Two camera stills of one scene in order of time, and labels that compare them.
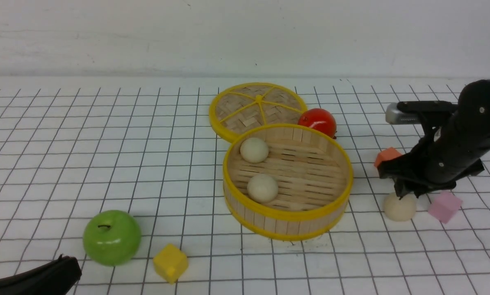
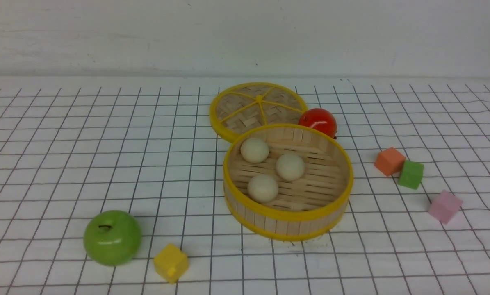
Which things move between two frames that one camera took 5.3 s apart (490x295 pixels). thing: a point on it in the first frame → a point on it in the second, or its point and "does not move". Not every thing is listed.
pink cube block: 445,205 does not move
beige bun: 254,150 does not move
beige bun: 263,188 does not move
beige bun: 400,210 → 290,166
